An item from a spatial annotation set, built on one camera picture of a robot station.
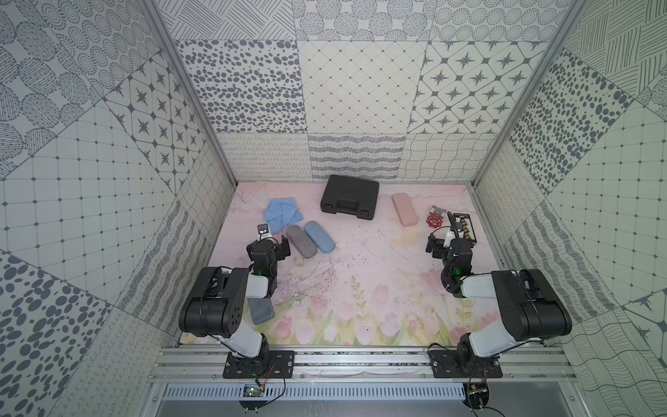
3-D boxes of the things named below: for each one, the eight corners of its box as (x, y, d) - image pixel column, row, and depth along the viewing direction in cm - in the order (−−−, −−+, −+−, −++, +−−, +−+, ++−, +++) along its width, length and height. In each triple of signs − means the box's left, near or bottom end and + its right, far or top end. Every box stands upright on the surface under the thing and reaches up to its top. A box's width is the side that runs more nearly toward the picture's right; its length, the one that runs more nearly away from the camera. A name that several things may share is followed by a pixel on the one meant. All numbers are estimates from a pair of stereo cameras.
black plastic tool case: (319, 210, 112) (319, 203, 108) (331, 180, 124) (331, 173, 120) (372, 221, 108) (373, 214, 105) (379, 188, 120) (380, 182, 117)
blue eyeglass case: (325, 256, 98) (325, 252, 96) (303, 228, 107) (302, 225, 105) (337, 248, 101) (336, 245, 99) (314, 222, 109) (313, 218, 107)
